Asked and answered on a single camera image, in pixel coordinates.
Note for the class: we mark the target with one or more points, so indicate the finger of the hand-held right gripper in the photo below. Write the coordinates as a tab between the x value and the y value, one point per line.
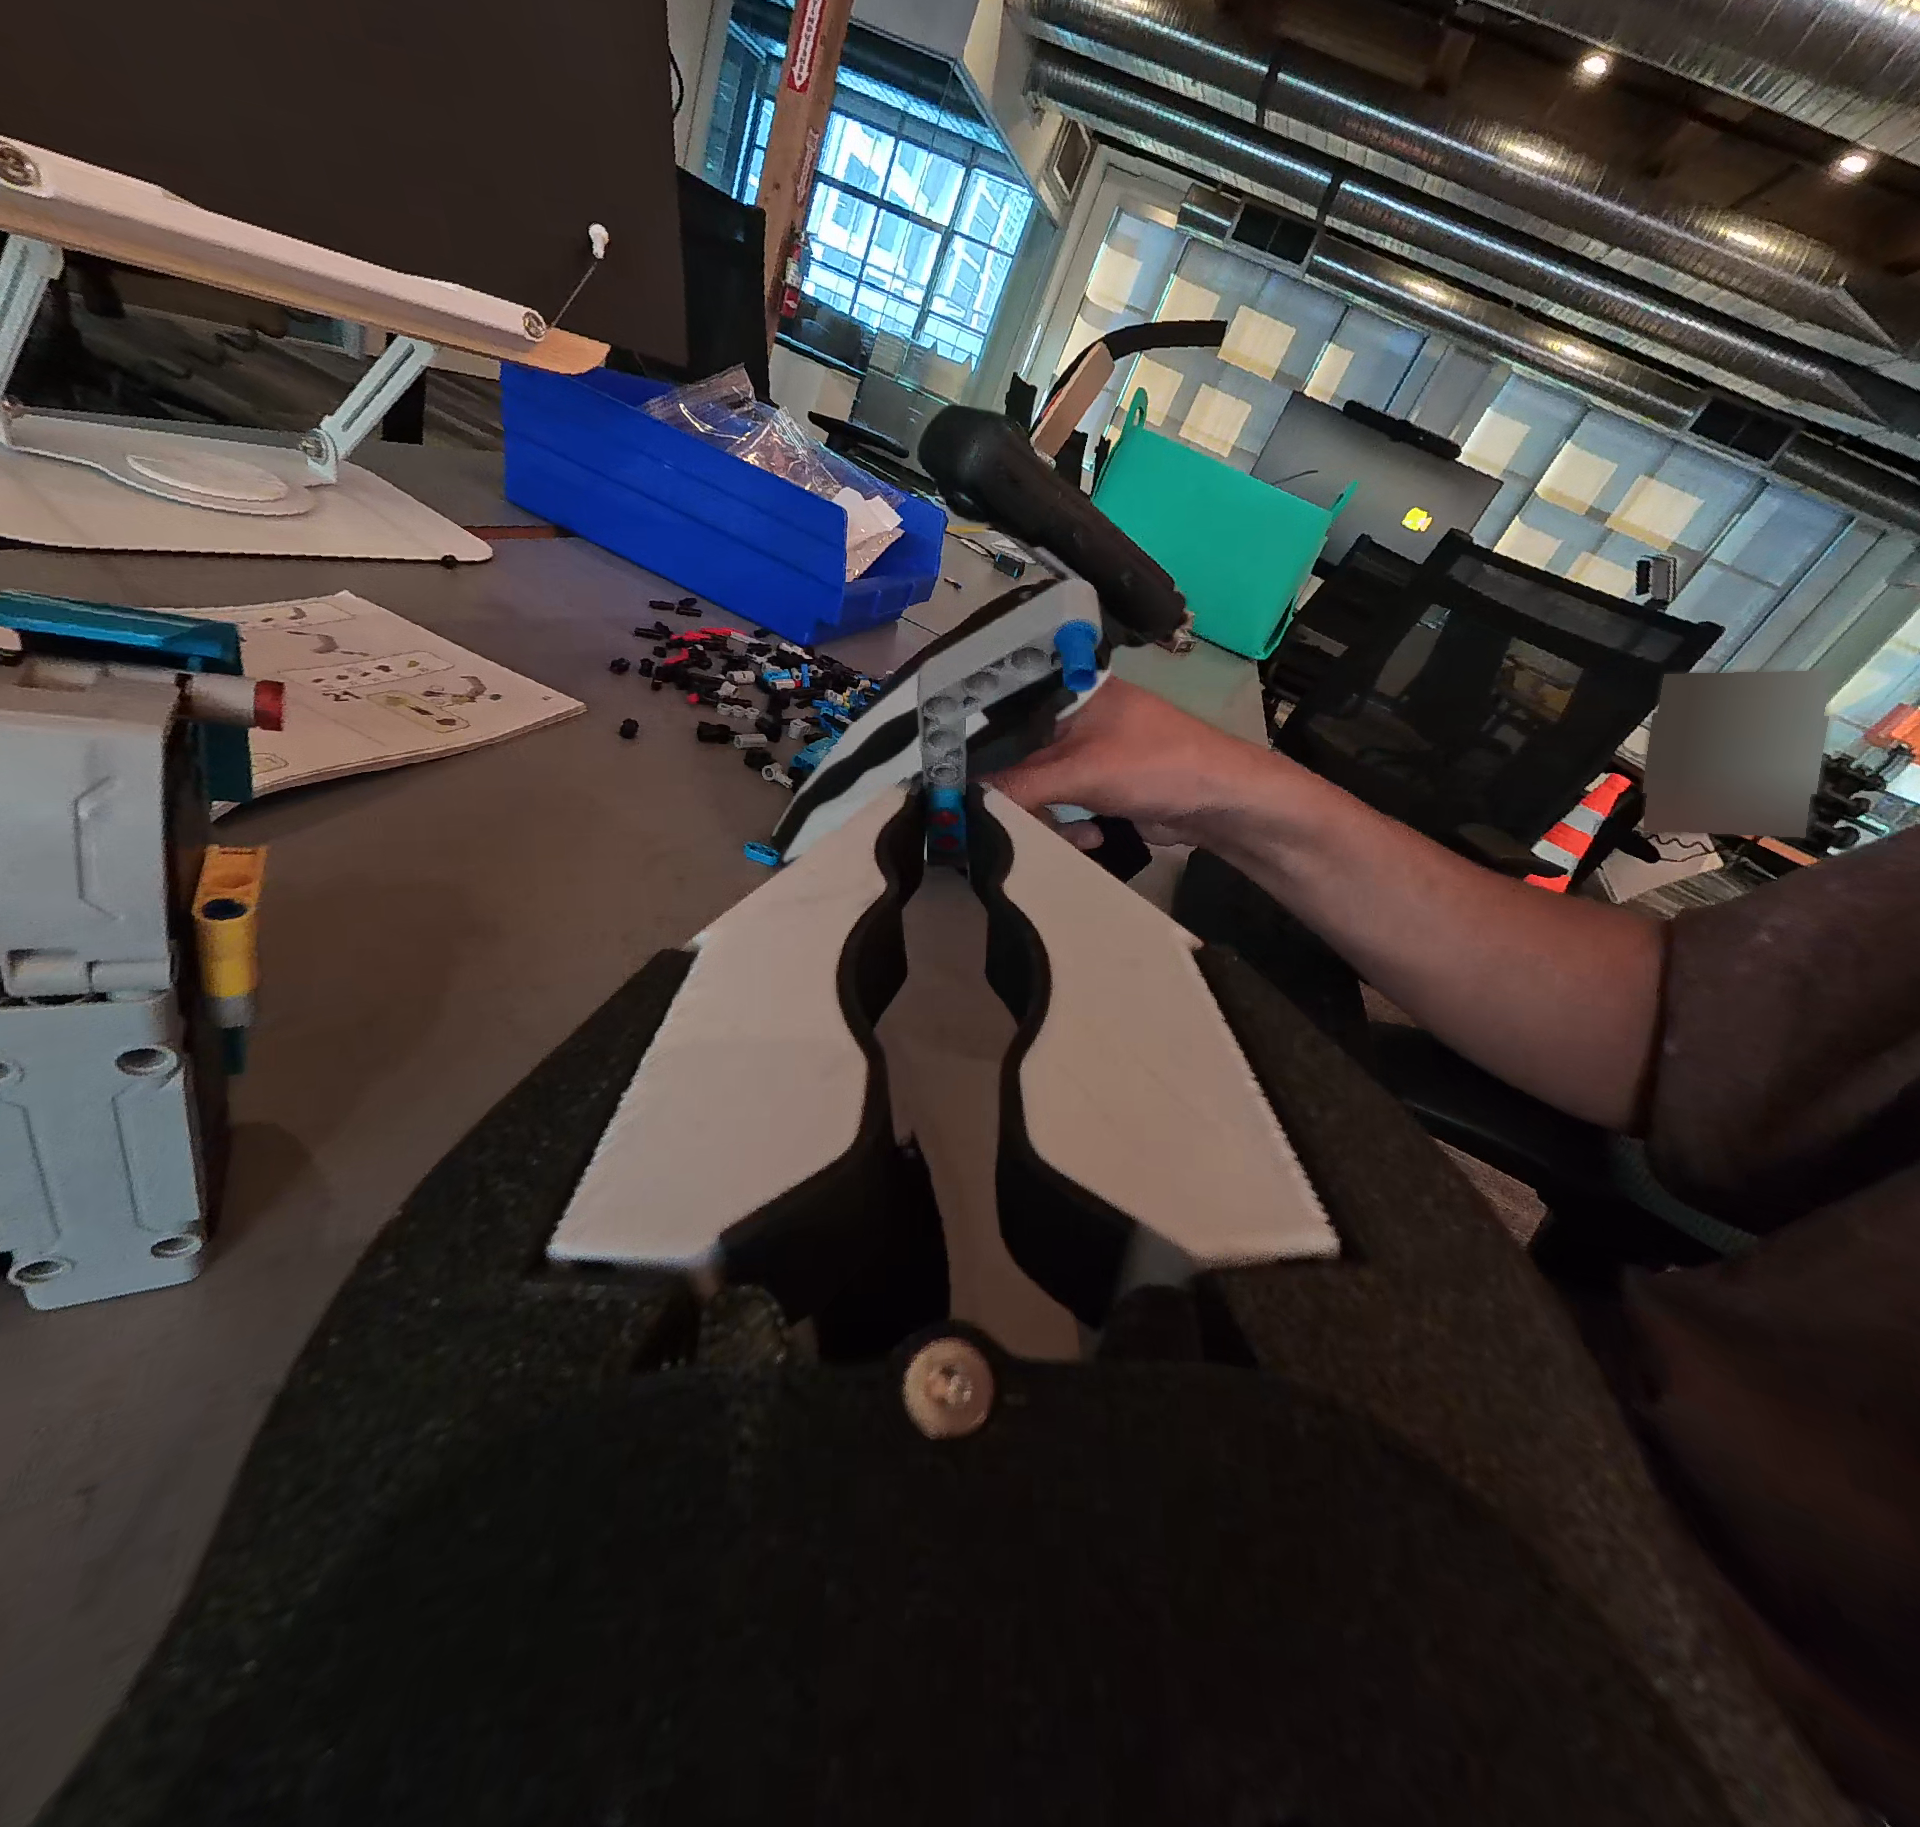
931	659

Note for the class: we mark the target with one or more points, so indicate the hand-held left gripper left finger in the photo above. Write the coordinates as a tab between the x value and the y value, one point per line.
721	1094

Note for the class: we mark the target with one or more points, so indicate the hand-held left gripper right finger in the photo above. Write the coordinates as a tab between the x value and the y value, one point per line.
1186	1094

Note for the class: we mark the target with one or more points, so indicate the grey angled beam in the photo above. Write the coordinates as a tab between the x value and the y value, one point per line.
976	689

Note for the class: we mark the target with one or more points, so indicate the blue connector brick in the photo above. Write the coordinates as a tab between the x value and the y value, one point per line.
949	819

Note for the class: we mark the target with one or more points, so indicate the grey blue brick robot model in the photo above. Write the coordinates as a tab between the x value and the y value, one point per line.
91	884

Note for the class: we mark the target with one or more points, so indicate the person's right hand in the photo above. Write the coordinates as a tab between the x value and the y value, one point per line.
1155	764

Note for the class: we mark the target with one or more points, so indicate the teal tote bag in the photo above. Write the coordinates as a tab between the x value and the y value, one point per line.
1200	539

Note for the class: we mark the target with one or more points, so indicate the pile of small brick pieces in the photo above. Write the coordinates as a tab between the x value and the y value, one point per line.
750	689

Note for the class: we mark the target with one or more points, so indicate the clear plastic bags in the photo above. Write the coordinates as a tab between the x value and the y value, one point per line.
766	449

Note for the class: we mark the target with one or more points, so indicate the blue plastic bin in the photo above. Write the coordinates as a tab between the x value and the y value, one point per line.
675	494

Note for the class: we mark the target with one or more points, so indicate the grey monitor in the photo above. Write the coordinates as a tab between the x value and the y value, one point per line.
1380	479

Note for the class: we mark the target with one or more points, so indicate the red fire extinguisher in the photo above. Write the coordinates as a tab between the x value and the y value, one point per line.
792	275

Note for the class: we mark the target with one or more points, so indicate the orange traffic cone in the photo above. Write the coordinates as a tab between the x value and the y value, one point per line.
1577	839

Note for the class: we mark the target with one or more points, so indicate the instruction booklet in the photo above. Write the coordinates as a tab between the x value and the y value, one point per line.
391	689

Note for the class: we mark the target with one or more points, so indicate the person's brown clothing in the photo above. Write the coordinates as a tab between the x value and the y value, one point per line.
1801	1258

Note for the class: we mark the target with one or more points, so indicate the white folding stand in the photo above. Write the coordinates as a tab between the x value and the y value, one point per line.
226	251

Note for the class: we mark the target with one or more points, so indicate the black board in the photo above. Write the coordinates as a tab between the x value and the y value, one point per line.
300	27

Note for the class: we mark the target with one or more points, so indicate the wooden post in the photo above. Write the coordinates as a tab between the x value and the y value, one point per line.
810	86

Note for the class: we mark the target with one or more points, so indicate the silver ventilation duct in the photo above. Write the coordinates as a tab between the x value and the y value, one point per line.
1500	86

